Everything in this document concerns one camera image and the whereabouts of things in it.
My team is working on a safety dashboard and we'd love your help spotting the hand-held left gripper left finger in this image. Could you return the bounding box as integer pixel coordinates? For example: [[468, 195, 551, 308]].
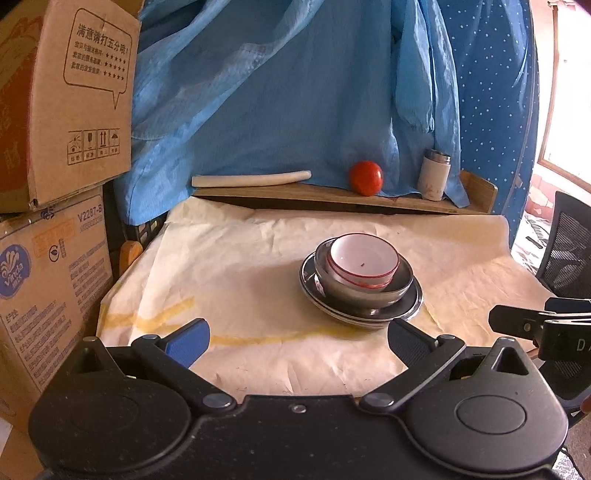
[[68, 318, 238, 414]]

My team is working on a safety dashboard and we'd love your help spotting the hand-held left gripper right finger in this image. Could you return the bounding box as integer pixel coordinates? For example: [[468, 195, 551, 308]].
[[360, 318, 532, 414]]

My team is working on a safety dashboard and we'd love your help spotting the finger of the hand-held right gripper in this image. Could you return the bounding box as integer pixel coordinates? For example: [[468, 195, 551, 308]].
[[489, 304, 548, 337]]

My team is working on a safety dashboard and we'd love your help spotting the small steel plate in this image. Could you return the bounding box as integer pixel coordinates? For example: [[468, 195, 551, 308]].
[[301, 255, 420, 319]]

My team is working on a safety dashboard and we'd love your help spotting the steel bowl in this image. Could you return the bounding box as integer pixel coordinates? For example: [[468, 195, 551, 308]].
[[314, 237, 414, 311]]

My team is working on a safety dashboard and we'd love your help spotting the cream table cloth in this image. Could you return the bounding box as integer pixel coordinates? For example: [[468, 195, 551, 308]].
[[97, 196, 559, 398]]

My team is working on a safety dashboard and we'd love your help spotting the black white patterned cloth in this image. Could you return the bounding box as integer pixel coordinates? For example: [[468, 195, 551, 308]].
[[512, 215, 552, 273]]

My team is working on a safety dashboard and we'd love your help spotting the black mesh chair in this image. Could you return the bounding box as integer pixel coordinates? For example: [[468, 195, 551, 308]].
[[536, 191, 591, 416]]

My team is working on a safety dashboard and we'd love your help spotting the rounded wooden piece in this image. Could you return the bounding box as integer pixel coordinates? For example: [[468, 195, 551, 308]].
[[119, 240, 144, 278]]

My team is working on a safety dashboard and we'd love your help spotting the black plastic crate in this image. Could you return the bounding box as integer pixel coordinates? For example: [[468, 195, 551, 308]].
[[124, 215, 167, 243]]

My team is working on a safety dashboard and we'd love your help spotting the cardboard box with blue logo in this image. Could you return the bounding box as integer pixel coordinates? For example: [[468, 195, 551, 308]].
[[0, 185, 114, 480]]

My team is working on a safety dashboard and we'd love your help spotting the white thermos cup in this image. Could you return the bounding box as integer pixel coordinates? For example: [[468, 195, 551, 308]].
[[417, 148, 452, 201]]

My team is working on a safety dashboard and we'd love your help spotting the wooden shelf board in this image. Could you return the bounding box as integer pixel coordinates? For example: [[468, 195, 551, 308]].
[[191, 170, 498, 215]]

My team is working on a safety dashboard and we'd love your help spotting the red tomato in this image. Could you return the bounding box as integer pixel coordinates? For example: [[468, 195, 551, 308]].
[[348, 160, 385, 196]]

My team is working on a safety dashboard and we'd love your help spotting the cream rolling pin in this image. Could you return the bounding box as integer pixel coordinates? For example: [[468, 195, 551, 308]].
[[191, 170, 312, 188]]

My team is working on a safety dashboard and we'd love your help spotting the blue white-dotted fabric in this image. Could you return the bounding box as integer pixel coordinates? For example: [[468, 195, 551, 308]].
[[438, 0, 541, 217]]

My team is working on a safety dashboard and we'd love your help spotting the light blue shirt cloth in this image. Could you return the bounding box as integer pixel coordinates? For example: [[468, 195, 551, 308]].
[[113, 0, 472, 208]]

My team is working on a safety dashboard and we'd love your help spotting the printed brown cardboard box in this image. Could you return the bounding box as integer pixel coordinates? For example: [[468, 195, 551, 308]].
[[0, 0, 141, 213]]

